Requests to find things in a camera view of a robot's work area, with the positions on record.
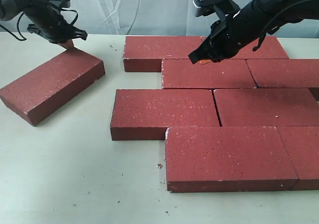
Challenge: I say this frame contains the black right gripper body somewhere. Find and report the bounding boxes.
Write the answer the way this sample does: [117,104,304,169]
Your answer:
[188,0,249,64]

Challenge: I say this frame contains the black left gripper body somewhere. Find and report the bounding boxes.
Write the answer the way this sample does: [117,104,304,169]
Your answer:
[26,0,88,44]

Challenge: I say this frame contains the red brick being placed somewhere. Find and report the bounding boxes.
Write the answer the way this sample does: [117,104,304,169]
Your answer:
[161,59,256,90]

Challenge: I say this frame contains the red brick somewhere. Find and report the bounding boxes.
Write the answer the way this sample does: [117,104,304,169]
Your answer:
[0,48,105,126]
[165,126,299,193]
[110,89,220,141]
[123,36,202,72]
[278,126,319,191]
[246,59,319,88]
[200,36,290,60]

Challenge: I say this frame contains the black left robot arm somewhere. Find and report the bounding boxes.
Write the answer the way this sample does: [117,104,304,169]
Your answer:
[0,0,88,49]

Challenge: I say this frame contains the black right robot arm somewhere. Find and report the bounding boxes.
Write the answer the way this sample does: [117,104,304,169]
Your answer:
[188,0,319,64]

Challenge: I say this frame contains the red brick second row right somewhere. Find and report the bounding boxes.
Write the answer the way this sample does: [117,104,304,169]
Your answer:
[213,88,319,126]

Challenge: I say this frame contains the white backdrop cloth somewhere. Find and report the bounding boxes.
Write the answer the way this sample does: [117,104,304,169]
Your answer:
[0,0,319,38]

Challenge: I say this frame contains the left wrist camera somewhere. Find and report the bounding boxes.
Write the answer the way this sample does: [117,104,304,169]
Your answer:
[47,0,71,8]

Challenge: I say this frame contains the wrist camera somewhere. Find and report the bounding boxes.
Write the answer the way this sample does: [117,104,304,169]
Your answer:
[47,0,71,8]
[193,0,231,17]

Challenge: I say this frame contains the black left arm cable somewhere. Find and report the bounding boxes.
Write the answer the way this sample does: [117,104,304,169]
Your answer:
[0,7,79,42]

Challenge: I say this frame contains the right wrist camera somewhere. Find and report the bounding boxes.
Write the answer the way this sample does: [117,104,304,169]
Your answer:
[193,0,231,17]

